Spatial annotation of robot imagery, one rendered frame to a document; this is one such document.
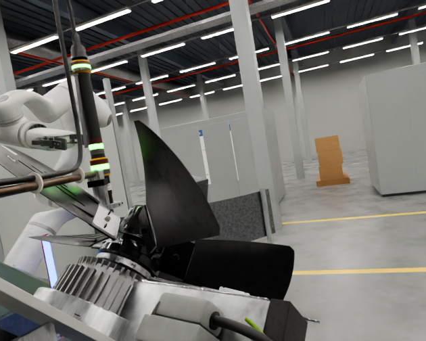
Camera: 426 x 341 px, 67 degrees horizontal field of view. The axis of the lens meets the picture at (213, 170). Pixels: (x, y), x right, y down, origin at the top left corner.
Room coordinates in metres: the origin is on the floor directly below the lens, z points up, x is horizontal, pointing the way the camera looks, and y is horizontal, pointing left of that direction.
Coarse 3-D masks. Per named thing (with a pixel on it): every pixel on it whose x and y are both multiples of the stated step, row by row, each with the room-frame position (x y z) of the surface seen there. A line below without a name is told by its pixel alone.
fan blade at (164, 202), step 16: (144, 128) 0.52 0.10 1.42; (144, 144) 0.55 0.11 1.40; (160, 144) 0.51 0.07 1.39; (144, 160) 0.59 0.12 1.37; (160, 160) 0.53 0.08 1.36; (176, 160) 0.49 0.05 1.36; (160, 176) 0.56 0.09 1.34; (176, 176) 0.51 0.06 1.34; (160, 192) 0.58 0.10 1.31; (176, 192) 0.53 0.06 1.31; (192, 192) 0.49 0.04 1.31; (160, 208) 0.60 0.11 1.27; (176, 208) 0.54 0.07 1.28; (192, 208) 0.50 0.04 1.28; (208, 208) 0.47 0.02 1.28; (160, 224) 0.61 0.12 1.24; (176, 224) 0.55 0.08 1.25; (192, 224) 0.51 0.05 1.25; (208, 224) 0.48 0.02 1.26; (160, 240) 0.62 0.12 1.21; (176, 240) 0.56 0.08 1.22; (192, 240) 0.52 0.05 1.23
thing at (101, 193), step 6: (96, 174) 0.75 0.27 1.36; (102, 174) 0.77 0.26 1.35; (90, 180) 0.75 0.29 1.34; (96, 180) 0.75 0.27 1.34; (102, 180) 0.76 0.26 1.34; (90, 186) 0.76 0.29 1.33; (96, 186) 0.76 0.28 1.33; (102, 186) 0.77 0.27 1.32; (96, 192) 0.77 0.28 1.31; (102, 192) 0.77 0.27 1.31; (96, 198) 0.77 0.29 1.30; (102, 198) 0.77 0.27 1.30; (108, 198) 0.78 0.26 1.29; (102, 204) 0.77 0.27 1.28; (108, 204) 0.77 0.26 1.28; (114, 204) 0.78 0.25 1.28; (120, 204) 0.80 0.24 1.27
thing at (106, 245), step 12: (132, 216) 0.74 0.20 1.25; (120, 228) 0.73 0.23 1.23; (132, 228) 0.71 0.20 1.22; (120, 240) 0.72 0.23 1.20; (132, 240) 0.71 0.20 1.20; (108, 252) 0.69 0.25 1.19; (120, 252) 0.66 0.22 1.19; (132, 252) 0.66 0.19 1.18; (144, 252) 0.70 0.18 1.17; (156, 252) 0.73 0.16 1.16; (144, 264) 0.67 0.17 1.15; (156, 264) 0.69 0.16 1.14; (156, 276) 0.70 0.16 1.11
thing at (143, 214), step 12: (144, 216) 0.68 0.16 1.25; (96, 228) 0.67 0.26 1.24; (144, 228) 0.67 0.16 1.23; (144, 240) 0.69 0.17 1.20; (168, 252) 0.73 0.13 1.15; (180, 252) 0.73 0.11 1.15; (192, 252) 0.73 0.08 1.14; (168, 264) 0.73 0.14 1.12; (180, 264) 0.73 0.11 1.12; (180, 276) 0.73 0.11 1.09
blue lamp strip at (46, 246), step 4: (44, 244) 1.00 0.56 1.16; (48, 244) 1.01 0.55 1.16; (44, 248) 1.00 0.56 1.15; (48, 248) 1.01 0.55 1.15; (48, 252) 1.01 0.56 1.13; (48, 256) 1.00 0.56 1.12; (52, 256) 1.01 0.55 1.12; (48, 260) 1.00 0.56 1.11; (52, 260) 1.01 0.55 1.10; (48, 264) 1.00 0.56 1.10; (52, 264) 1.01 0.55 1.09; (48, 268) 1.00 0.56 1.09; (52, 268) 1.01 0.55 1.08; (52, 272) 1.01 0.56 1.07; (52, 276) 1.00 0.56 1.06; (56, 276) 1.01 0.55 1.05; (52, 280) 1.00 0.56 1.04; (56, 280) 1.01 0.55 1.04; (52, 284) 1.00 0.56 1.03
